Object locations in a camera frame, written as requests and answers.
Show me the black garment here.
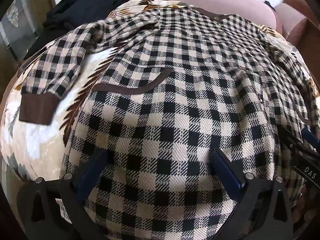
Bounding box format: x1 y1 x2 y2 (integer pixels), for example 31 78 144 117
25 0 155 55

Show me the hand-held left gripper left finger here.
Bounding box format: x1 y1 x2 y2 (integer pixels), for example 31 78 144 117
16 149 112 240

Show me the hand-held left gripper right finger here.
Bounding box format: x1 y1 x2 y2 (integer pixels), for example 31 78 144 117
211 149 300 240

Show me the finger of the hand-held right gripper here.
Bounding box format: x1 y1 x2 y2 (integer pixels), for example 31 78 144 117
301 127 320 154
277 125 302 153

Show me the checked jacket with brown trim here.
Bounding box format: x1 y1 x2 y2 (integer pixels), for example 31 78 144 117
21 7 320 240

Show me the glass cabinet door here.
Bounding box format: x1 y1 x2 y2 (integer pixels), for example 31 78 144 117
0 0 54 60

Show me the brown and pink sofa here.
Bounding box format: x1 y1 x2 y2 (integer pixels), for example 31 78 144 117
275 0 312 46

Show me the pink pillow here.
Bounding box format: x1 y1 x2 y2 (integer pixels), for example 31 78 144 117
150 0 278 30

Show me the leaf-print blanket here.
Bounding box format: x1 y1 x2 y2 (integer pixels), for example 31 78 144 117
0 0 320 230

